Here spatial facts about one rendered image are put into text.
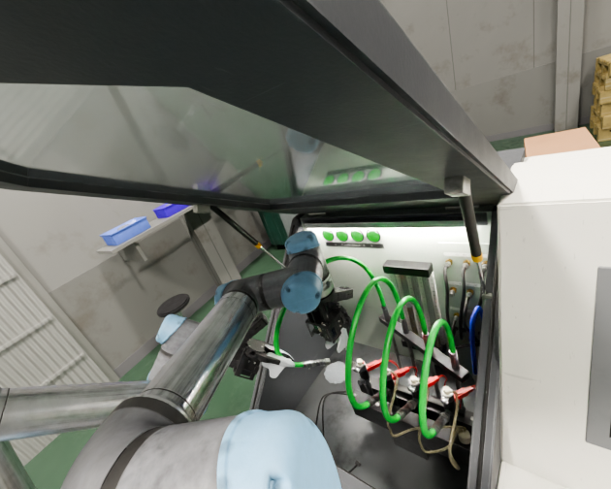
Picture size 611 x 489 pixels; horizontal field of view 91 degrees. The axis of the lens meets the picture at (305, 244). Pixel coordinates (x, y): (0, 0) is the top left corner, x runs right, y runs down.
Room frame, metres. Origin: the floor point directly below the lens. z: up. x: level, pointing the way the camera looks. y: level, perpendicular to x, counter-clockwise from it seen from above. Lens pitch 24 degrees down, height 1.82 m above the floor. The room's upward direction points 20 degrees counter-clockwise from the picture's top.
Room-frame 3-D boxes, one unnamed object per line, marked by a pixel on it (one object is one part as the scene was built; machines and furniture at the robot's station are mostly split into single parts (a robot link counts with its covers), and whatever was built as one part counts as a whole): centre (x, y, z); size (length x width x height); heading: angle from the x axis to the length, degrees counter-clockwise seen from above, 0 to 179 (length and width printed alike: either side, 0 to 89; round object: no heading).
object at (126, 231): (2.85, 1.53, 1.31); 0.36 x 0.25 x 0.12; 139
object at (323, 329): (0.61, 0.01, 1.35); 0.09 x 0.08 x 0.12; 134
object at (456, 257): (0.66, -0.39, 1.20); 0.13 x 0.03 x 0.31; 44
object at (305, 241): (0.61, 0.01, 1.51); 0.09 x 0.08 x 0.11; 167
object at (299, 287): (0.52, 0.05, 1.51); 0.11 x 0.11 x 0.08; 77
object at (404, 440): (0.56, -0.11, 0.91); 0.34 x 0.10 x 0.15; 44
